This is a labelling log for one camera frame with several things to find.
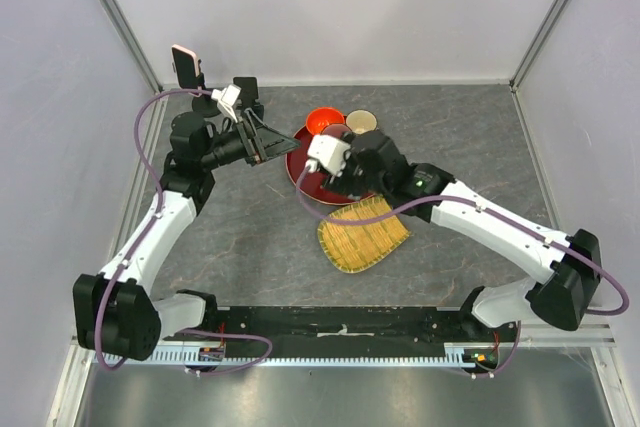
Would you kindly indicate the pink-cased smartphone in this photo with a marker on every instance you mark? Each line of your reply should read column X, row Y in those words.
column 186, row 65

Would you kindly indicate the black folding phone stand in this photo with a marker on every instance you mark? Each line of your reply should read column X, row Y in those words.
column 249, row 95

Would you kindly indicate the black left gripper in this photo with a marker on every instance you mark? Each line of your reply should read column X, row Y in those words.
column 253, row 145

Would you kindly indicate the woven bamboo mat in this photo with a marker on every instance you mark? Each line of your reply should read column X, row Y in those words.
column 354, row 249

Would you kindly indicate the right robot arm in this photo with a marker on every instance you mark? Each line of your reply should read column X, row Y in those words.
column 559, row 283

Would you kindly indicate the pink floral mug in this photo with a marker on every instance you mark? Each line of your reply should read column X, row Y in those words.
column 336, row 130

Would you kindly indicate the orange bowl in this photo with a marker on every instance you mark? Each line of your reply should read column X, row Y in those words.
column 320, row 118

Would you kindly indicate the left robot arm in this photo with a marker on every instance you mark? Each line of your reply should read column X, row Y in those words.
column 114, row 313

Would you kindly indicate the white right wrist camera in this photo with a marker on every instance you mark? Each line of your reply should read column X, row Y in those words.
column 327, row 153

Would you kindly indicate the grey slotted cable duct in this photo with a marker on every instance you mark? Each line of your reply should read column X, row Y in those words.
column 452, row 356

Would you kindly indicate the round red tray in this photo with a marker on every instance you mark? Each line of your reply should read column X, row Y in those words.
column 312, row 184

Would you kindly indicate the cream cup with dark rim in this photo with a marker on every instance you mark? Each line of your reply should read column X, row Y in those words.
column 361, row 121

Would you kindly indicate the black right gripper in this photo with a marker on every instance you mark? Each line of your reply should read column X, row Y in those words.
column 343, row 182

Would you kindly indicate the aluminium frame rail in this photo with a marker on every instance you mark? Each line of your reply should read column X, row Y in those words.
column 593, row 332

